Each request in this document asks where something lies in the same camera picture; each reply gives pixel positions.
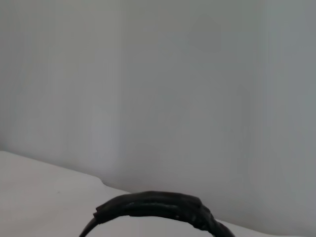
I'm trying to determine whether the black round teapot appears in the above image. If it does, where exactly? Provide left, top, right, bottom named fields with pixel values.
left=78, top=190, right=237, bottom=237

